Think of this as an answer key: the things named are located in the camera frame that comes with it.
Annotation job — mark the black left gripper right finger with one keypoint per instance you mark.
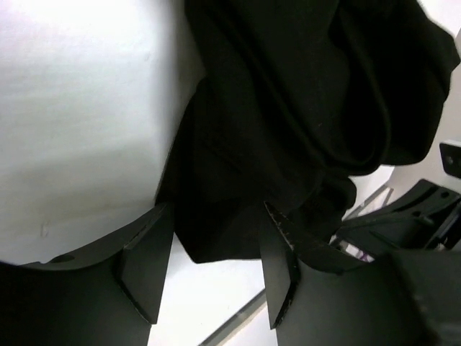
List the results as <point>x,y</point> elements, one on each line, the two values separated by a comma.
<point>325,297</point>

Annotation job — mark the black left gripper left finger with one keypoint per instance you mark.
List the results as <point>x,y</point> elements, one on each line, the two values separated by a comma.
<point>105,293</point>

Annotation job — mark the black skirt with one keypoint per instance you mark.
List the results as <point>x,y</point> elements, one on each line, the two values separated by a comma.
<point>299,97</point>

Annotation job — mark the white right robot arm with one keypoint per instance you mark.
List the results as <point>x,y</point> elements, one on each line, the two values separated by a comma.
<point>426,217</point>

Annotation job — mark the aluminium front rail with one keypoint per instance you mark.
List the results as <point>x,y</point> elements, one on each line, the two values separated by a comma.
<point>237,321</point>

